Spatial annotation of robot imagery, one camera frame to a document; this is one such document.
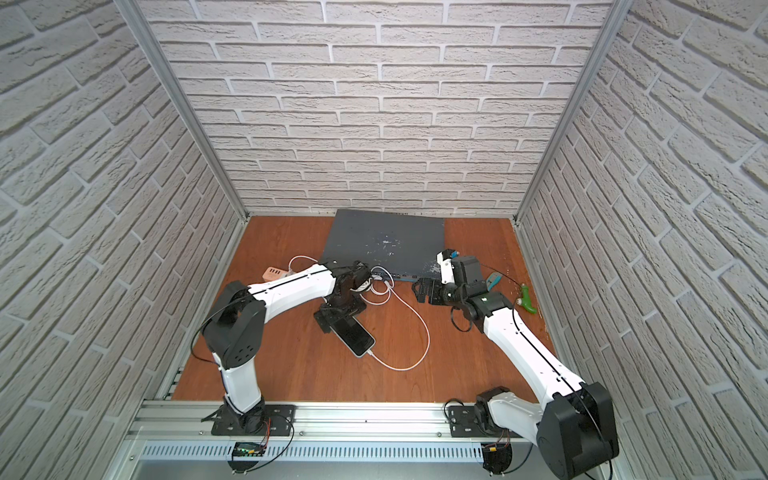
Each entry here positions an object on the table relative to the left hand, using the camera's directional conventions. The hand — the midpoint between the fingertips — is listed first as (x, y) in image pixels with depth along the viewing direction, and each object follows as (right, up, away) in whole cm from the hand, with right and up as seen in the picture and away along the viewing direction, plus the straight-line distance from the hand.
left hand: (350, 313), depth 88 cm
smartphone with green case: (+2, -7, -1) cm, 7 cm away
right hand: (+21, +9, -7) cm, 24 cm away
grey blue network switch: (+16, +21, +18) cm, 32 cm away
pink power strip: (-29, +11, +12) cm, 33 cm away
